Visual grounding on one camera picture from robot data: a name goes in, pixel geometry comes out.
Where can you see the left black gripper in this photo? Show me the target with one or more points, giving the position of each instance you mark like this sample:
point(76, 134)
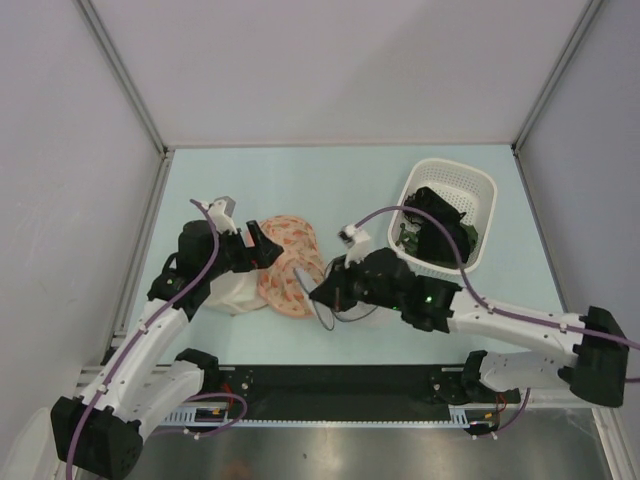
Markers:
point(262, 255)

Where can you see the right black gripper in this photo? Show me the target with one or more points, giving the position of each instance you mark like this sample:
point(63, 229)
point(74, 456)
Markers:
point(333, 290)

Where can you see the white mesh laundry bag blue trim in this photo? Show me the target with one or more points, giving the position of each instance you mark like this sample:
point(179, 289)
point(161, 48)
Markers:
point(362, 314)

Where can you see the dark green bra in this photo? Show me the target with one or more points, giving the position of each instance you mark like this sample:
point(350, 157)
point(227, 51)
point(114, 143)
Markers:
point(429, 244)

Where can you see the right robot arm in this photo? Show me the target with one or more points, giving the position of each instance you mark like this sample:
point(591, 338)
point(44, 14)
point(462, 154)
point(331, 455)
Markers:
point(586, 354)

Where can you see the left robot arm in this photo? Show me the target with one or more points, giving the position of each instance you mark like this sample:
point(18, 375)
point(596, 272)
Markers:
point(103, 429)

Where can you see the floral pink mesh laundry bag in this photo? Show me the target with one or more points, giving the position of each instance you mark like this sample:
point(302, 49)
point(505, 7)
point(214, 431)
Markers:
point(278, 285)

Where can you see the plain white mesh laundry bag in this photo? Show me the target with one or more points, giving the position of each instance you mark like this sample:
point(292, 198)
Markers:
point(235, 294)

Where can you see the white perforated plastic basket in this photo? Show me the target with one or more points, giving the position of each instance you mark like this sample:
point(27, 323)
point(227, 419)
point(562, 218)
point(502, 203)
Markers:
point(469, 190)

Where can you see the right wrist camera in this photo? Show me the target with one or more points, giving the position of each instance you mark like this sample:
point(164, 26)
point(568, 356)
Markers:
point(358, 244)

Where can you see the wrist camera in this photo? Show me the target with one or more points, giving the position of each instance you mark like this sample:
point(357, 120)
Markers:
point(358, 244)
point(219, 215)

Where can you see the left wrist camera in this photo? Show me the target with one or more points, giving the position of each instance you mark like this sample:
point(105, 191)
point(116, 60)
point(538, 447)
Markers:
point(219, 215)

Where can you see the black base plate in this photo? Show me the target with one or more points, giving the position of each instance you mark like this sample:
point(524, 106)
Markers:
point(316, 386)

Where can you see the white slotted cable duct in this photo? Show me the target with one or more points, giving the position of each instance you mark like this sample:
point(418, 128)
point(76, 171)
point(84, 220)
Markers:
point(208, 417)

